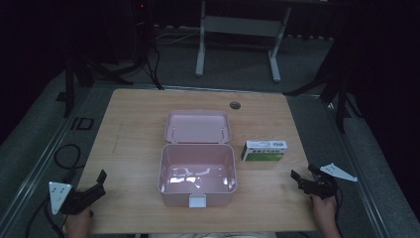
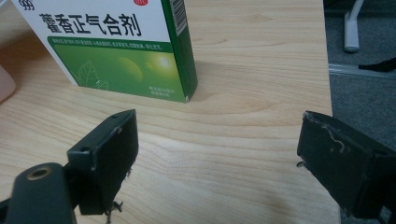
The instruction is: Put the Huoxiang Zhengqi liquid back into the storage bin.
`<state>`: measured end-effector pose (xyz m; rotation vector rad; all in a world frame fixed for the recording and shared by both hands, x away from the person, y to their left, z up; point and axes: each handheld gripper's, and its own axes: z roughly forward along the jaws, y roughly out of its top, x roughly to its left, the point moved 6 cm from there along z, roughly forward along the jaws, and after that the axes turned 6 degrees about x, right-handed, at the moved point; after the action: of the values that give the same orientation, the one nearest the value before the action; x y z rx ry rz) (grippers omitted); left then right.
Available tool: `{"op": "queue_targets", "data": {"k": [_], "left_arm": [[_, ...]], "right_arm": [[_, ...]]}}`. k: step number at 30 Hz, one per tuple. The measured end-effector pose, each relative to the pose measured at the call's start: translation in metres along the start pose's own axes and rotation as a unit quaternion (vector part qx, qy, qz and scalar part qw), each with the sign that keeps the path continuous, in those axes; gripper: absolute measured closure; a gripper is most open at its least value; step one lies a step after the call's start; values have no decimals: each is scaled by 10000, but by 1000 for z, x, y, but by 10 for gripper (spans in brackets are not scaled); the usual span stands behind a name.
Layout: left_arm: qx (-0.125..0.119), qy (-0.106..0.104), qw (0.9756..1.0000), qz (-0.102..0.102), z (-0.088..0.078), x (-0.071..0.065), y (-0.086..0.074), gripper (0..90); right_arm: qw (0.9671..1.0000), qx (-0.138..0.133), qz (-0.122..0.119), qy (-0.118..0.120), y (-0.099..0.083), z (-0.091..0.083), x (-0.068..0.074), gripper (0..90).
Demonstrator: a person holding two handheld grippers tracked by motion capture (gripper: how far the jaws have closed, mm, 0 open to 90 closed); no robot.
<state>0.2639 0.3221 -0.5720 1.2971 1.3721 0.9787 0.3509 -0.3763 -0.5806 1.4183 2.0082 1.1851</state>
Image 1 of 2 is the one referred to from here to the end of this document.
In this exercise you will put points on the black tripod stand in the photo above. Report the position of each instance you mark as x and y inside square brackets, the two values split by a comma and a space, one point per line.
[84, 71]
[336, 95]

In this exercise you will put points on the metal floor rail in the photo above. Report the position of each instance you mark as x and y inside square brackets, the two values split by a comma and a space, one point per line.
[360, 185]
[43, 155]

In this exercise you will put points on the green and white medicine box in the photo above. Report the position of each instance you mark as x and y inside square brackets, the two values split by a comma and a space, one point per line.
[265, 154]

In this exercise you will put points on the white metal desk frame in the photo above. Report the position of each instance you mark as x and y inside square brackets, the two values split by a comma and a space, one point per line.
[242, 26]

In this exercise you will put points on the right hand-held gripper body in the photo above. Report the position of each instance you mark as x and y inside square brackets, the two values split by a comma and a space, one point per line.
[322, 185]

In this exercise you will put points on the person's left hand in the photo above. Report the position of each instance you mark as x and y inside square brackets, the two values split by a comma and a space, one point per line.
[78, 224]

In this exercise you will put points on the pink plastic storage box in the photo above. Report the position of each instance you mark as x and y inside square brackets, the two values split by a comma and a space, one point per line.
[198, 158]

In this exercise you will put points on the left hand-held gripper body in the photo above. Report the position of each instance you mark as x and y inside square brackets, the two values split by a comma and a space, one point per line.
[60, 196]

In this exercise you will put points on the person's right hand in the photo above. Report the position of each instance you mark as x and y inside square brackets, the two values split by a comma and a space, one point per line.
[325, 211]

